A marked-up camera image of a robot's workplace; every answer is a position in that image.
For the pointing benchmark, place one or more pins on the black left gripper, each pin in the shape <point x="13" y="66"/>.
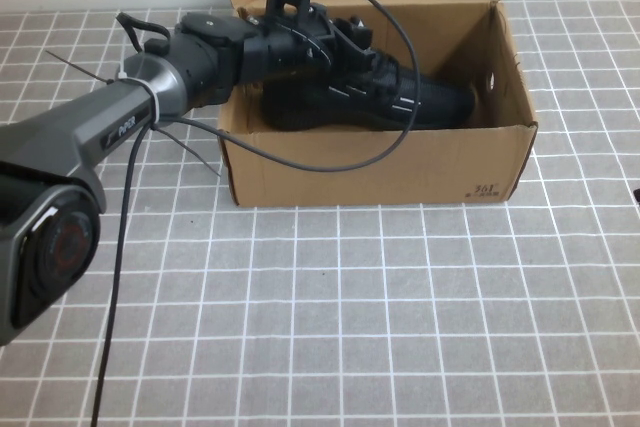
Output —
<point x="280" y="52"/>

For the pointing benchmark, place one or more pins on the black sneaker shoe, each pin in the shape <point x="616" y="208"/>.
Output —
<point x="440" y="102"/>

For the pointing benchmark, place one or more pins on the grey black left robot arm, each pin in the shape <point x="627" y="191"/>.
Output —
<point x="75" y="137"/>

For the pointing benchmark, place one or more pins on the brown cardboard shoe box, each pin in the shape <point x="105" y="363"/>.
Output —
<point x="400" y="167"/>

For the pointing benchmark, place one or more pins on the white zip tie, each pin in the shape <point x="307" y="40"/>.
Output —
<point x="152" y="107"/>

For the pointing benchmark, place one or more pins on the grey white-grid tablecloth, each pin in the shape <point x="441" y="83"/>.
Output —
<point x="350" y="297"/>

